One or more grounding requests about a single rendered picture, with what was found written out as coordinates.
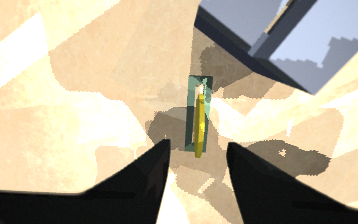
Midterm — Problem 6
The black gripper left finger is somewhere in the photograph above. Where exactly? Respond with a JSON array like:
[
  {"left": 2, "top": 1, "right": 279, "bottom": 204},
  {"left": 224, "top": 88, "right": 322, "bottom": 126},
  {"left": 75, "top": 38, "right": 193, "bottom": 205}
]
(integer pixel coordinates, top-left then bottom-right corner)
[{"left": 0, "top": 139, "right": 171, "bottom": 224}]

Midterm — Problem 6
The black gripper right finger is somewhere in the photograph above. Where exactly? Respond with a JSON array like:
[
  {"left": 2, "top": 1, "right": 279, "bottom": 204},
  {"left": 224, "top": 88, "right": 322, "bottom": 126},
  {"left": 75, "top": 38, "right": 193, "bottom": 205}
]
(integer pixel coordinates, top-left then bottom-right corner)
[{"left": 226, "top": 142, "right": 358, "bottom": 224}]

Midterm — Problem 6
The gold coin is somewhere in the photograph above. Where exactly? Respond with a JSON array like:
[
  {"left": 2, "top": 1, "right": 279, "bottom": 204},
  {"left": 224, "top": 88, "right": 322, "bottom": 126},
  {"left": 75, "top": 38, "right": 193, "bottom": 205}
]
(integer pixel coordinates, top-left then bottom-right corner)
[{"left": 194, "top": 94, "right": 205, "bottom": 158}]

